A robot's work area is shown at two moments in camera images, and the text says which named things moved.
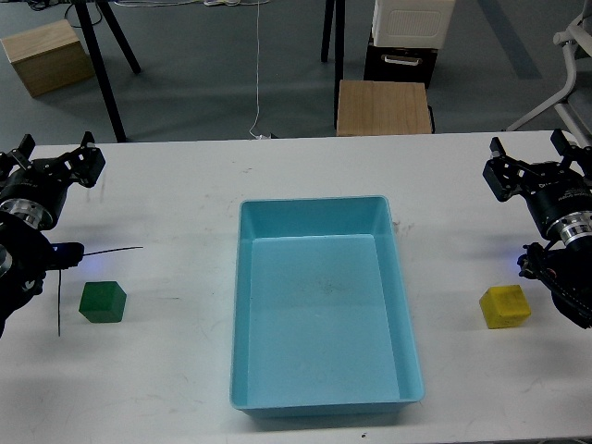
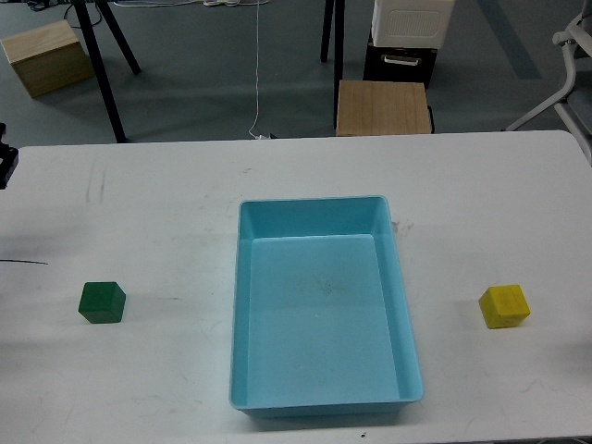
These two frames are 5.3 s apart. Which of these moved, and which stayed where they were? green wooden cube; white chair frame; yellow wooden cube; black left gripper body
Moved: black left gripper body
Stayed: white chair frame; green wooden cube; yellow wooden cube
